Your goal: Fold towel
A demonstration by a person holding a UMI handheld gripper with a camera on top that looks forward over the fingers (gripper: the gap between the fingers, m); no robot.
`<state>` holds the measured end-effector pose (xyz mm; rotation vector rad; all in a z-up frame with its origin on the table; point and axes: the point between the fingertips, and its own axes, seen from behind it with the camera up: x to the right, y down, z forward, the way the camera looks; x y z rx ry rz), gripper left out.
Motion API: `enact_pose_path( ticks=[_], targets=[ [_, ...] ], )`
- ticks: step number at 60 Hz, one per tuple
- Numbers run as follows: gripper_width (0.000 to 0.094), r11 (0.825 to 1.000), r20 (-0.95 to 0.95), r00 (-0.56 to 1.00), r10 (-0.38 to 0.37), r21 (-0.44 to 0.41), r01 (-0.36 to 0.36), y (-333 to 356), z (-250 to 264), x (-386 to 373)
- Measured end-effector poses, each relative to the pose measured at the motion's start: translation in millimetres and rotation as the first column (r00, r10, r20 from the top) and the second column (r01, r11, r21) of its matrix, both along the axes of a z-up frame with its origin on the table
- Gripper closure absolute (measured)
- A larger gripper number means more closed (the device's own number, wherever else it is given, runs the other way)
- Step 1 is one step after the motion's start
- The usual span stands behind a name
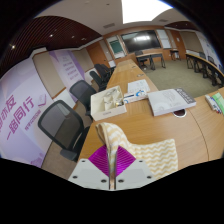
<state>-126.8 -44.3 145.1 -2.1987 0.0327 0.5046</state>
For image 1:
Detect row of black office chairs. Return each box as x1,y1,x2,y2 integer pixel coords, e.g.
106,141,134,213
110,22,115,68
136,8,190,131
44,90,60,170
89,63,116,91

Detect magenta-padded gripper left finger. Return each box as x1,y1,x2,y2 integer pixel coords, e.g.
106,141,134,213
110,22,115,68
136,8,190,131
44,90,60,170
68,144,111,191

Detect black desk chair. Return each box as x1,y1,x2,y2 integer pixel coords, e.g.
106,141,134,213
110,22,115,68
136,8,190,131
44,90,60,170
134,49,149,69

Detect cream zigzag knit towel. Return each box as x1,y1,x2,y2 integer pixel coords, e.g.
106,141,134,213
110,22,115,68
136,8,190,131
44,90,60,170
95,121,179,191

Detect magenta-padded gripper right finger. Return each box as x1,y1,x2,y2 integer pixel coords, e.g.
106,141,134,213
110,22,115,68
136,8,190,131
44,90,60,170
114,144,157,191

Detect wooden door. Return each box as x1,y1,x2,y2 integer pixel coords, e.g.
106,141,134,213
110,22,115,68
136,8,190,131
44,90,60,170
85,41,109,68
169,29,186,52

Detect long curved wooden table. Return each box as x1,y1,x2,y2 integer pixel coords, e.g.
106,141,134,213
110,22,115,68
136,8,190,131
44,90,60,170
185,53,224,88

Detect white pack of markers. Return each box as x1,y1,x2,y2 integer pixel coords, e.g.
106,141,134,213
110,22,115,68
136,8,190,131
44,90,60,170
204,94,223,114

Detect open white cardboard box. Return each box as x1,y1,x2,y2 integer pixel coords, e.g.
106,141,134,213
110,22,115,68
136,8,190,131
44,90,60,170
90,85,128,122

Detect large white ceiling light panel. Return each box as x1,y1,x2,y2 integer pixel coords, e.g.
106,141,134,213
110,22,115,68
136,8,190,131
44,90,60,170
120,0,174,25

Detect green and white wall board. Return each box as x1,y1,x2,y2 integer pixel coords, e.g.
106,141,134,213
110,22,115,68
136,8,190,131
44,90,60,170
106,35,127,60

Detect white printed paper sheet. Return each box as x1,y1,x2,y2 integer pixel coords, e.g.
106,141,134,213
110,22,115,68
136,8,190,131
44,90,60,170
127,79,151,96

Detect small wooden side table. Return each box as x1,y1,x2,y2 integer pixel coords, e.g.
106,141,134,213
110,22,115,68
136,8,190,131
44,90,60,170
169,48,182,62

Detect small blue and white box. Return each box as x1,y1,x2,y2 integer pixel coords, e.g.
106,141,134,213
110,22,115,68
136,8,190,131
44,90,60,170
123,90,148,104

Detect large purple wall banner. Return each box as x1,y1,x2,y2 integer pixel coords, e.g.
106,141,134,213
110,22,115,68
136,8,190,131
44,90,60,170
0,56,56,168

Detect black mesh office chair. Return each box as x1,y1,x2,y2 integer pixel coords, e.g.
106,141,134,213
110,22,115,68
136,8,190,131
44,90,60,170
69,79,98,118
37,99,91,163

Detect large black wall screen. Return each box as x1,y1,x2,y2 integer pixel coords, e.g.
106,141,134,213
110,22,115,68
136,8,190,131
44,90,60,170
120,29,162,54

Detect flat white box, dark edge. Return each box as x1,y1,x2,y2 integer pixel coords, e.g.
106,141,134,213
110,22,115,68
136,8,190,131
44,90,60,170
147,87,197,117

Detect dark-legged wooden desk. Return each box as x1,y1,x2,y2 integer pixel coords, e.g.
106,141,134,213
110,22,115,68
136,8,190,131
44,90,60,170
134,51,167,71

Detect group of black office chairs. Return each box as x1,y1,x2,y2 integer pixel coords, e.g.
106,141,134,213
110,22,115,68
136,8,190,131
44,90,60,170
198,51,224,84

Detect narrow purple wall banner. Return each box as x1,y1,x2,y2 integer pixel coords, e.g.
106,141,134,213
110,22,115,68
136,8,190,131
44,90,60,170
49,49,87,101

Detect small dark round disc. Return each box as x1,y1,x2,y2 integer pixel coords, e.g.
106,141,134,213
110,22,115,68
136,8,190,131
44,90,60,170
172,108,188,119

